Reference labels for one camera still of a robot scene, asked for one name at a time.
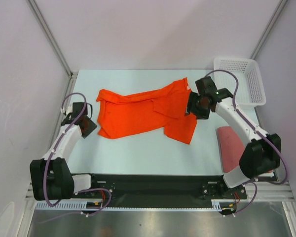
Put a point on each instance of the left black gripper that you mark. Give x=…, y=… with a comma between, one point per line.
x=92, y=127

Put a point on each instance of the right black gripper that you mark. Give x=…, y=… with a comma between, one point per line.
x=191, y=106

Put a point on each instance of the orange t shirt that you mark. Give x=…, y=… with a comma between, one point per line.
x=126, y=115

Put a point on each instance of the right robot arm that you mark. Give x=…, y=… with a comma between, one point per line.
x=262, y=150

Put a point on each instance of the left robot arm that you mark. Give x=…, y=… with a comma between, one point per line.
x=50, y=176

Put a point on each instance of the white plastic basket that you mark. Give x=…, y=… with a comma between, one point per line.
x=244, y=73

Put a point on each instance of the folded pink t shirt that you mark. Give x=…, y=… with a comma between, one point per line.
x=231, y=148

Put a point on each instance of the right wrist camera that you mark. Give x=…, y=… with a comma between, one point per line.
x=205, y=85

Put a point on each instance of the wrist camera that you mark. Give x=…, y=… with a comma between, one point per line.
x=74, y=109
x=205, y=85

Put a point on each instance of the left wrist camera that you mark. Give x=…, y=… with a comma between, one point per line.
x=74, y=109

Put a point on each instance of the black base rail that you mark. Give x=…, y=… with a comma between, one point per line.
x=153, y=190

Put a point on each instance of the white cable duct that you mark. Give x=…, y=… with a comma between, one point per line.
x=92, y=206

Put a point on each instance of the aluminium frame bar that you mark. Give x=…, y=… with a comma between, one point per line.
x=266, y=191

